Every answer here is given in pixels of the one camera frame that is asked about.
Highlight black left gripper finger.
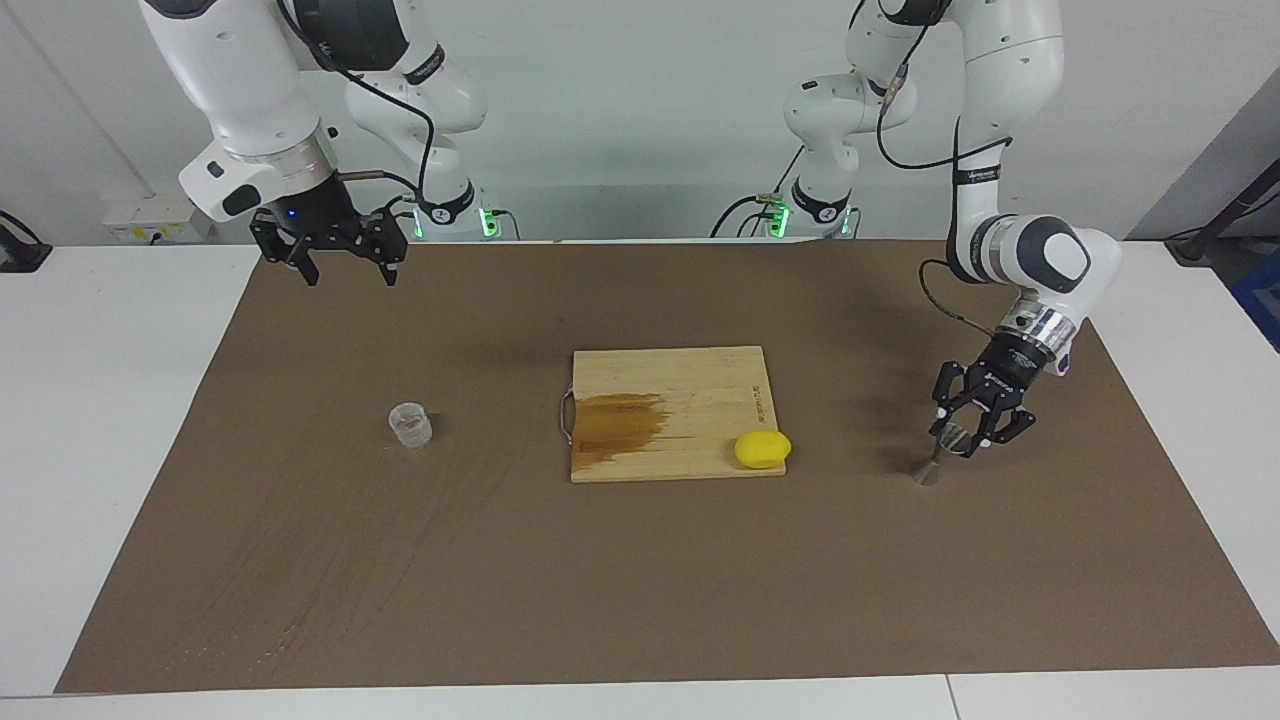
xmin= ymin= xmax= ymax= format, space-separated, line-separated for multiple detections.
xmin=932 ymin=365 xmax=966 ymax=433
xmin=975 ymin=405 xmax=1036 ymax=456

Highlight steel double jigger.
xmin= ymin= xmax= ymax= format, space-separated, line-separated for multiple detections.
xmin=915 ymin=420 xmax=976 ymax=488

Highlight yellow lemon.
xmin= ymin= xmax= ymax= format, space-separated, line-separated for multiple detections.
xmin=734 ymin=429 xmax=793 ymax=470

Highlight bamboo cutting board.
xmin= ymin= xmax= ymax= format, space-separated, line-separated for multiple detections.
xmin=560 ymin=346 xmax=788 ymax=484

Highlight black stand leg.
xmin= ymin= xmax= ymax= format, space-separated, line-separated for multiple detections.
xmin=1165 ymin=185 xmax=1280 ymax=266

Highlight black table clamp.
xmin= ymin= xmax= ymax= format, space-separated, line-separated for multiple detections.
xmin=0 ymin=210 xmax=53 ymax=273

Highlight brown table mat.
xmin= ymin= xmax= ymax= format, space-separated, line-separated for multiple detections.
xmin=55 ymin=240 xmax=1280 ymax=694

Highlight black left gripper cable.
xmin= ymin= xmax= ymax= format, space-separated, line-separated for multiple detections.
xmin=875 ymin=0 xmax=1016 ymax=336

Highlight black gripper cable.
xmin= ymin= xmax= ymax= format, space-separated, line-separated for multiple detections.
xmin=875 ymin=0 xmax=1016 ymax=336
xmin=275 ymin=0 xmax=436 ymax=206

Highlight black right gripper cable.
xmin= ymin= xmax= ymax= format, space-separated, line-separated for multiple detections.
xmin=275 ymin=0 xmax=436 ymax=206

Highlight white wall socket box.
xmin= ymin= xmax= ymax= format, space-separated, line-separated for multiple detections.
xmin=103 ymin=195 xmax=213 ymax=244

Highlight black base power cable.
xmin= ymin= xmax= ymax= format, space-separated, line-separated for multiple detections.
xmin=710 ymin=148 xmax=806 ymax=239

